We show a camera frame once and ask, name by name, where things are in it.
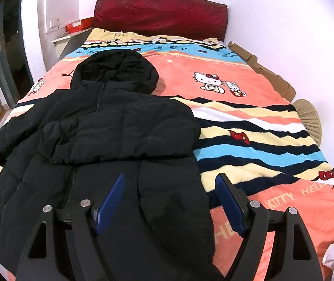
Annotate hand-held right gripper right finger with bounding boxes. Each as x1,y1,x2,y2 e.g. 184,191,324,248
215,173,323,281

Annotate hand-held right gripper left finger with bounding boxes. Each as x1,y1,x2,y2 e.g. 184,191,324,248
16,173,127,281

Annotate black hooded puffer jacket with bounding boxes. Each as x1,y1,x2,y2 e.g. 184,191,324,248
0,50,224,281

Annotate woven straw fan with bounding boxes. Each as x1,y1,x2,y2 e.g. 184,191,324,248
293,99,323,148

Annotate striped cartoon printed blanket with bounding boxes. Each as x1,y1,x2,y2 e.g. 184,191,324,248
0,28,334,281

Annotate brown cardboard piece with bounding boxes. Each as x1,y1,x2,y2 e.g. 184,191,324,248
254,61,297,101
227,41,259,64

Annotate white bedside table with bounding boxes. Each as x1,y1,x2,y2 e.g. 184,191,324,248
52,28,93,60

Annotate red flat box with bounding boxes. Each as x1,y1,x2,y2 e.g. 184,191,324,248
65,18,95,33

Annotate dark teal door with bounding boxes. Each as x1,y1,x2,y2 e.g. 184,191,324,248
0,0,39,115

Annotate dark red padded headboard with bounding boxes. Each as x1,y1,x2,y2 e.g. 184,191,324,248
92,0,229,41

